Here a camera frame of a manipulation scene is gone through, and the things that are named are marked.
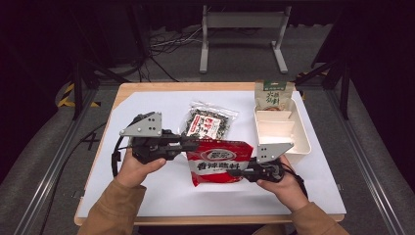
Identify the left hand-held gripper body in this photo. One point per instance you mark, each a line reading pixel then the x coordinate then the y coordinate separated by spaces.
pixel 147 137

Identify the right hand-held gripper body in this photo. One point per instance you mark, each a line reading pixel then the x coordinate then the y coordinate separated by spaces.
pixel 269 160

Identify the red seasoning packet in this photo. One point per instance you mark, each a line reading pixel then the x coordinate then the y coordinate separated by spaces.
pixel 220 161

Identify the white divided plastic box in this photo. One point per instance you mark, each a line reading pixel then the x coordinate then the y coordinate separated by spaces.
pixel 284 130

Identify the cream and green sauce pouch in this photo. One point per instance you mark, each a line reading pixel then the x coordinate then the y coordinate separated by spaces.
pixel 273 96

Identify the person's left hand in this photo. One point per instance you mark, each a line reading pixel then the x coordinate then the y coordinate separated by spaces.
pixel 137 169

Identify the person's right hand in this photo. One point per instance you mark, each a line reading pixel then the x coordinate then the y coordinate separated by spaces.
pixel 287 189

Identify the clear bag of dried vegetables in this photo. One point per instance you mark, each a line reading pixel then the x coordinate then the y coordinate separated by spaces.
pixel 208 122

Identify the white table sheet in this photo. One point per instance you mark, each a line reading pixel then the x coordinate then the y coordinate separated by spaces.
pixel 169 189

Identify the black stand leg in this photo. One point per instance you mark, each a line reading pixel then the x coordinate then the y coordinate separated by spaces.
pixel 339 78
pixel 84 75

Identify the yellow and black hazard tape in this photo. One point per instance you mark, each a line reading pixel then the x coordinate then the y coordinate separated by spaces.
pixel 67 96

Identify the grey metal stand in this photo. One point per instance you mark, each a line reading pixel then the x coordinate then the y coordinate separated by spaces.
pixel 243 23

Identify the aluminium floor rail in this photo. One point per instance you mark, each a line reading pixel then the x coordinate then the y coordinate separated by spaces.
pixel 365 169
pixel 52 169

